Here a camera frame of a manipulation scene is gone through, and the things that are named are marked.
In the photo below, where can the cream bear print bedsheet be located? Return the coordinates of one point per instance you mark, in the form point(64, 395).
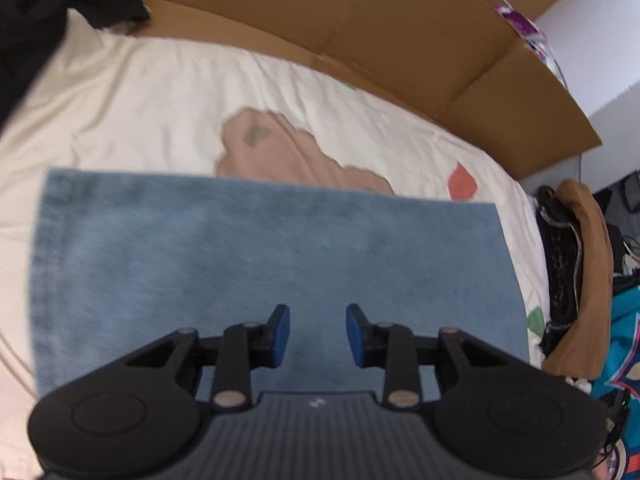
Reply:
point(112, 102)

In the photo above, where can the purple white refill pouch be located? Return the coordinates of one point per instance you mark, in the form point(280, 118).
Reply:
point(529, 32)

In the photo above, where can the brown cardboard sheet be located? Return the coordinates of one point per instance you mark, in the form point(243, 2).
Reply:
point(457, 62)

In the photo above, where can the black garment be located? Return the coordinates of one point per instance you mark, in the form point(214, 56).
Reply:
point(32, 31)

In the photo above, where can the blue patterned blanket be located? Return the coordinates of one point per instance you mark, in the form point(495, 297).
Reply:
point(618, 386)

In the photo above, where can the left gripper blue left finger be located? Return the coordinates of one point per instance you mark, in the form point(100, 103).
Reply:
point(241, 349)

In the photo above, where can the blue denim pants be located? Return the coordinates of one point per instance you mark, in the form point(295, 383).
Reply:
point(120, 260)

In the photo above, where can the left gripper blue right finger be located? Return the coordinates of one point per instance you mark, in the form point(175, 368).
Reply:
point(395, 349)

